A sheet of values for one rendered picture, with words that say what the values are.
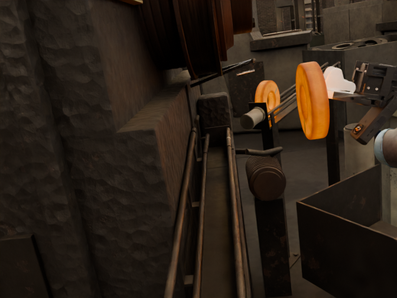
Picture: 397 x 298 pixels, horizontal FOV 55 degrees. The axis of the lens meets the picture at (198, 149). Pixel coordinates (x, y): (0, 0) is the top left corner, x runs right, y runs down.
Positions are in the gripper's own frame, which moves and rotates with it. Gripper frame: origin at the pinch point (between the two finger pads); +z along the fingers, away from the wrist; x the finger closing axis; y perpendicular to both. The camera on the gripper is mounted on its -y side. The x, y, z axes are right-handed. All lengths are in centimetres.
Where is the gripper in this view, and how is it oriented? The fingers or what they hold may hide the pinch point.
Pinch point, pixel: (311, 91)
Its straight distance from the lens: 82.5
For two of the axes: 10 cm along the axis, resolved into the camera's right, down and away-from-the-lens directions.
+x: -0.6, 3.0, -9.5
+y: 1.3, -9.4, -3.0
